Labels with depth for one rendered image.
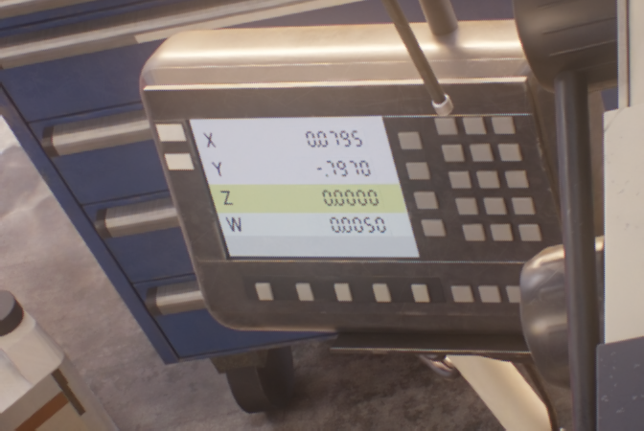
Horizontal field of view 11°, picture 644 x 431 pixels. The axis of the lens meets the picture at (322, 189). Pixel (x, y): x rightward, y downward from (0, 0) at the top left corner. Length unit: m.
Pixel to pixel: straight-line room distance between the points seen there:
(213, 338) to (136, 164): 0.31
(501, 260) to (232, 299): 0.23
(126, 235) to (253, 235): 1.20
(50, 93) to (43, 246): 0.82
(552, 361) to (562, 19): 0.16
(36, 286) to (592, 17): 2.79
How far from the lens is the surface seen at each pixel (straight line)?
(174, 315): 3.67
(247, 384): 3.78
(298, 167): 2.28
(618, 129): 1.27
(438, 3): 2.21
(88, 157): 3.48
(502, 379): 2.46
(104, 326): 4.06
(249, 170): 2.30
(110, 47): 3.31
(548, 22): 1.41
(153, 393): 3.95
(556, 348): 1.45
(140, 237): 3.57
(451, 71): 2.20
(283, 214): 2.31
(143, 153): 3.46
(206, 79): 2.28
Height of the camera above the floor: 2.77
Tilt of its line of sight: 43 degrees down
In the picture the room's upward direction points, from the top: 30 degrees counter-clockwise
